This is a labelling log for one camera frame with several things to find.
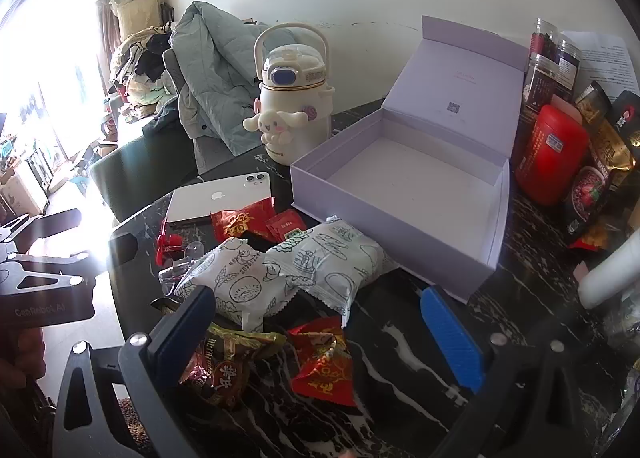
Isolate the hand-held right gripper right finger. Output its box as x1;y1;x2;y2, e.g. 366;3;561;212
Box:
421;285;631;458

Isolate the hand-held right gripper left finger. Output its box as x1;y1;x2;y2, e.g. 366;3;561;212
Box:
52;283;217;458

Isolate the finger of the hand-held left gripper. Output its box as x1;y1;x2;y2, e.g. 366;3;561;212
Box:
0;234;139;295
0;208;83;251

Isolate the brown snack packet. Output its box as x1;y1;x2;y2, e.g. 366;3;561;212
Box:
151;297;287;411

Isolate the clear plastic wrapper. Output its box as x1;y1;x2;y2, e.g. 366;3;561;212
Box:
159;241;206;296

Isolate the white pastry packet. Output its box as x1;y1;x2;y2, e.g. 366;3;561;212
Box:
264;215;401;329
172;237;301;332

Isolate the red gold snack packet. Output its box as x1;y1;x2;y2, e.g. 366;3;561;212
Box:
210;198;277;244
287;317;358;408

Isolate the small red sauce packet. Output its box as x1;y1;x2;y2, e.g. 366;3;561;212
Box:
265;211;307;244

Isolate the lavender gift box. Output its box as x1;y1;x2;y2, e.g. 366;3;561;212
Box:
290;15;543;303

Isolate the person's left hand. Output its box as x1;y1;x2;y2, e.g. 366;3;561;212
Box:
0;327;47;386

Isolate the dark green chair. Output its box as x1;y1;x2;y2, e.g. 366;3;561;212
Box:
90;128;201;219

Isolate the white smartphone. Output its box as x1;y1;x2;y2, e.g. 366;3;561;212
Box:
165;171;277;226

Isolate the white paper roll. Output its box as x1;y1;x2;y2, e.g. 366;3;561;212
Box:
578;225;640;309

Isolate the pile of clothes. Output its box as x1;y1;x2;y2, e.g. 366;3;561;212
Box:
107;23;176;124

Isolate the orange red snack bag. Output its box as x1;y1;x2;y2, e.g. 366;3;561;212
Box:
570;223;616;251

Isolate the red canister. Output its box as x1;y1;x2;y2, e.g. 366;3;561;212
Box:
515;104;591;206

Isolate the grey-green down jacket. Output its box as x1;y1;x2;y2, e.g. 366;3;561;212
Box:
169;1;283;156

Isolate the white cartoon water bottle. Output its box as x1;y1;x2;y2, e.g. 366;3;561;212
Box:
242;22;331;157

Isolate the cream pillow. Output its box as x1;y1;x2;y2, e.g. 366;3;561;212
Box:
115;0;161;36

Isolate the gold snack bag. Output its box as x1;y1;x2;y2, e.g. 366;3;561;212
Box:
575;81;636;174

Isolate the black red packet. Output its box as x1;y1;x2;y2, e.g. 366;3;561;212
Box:
612;91;640;149

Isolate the white paper sheet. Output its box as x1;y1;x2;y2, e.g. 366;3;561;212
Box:
560;31;640;94

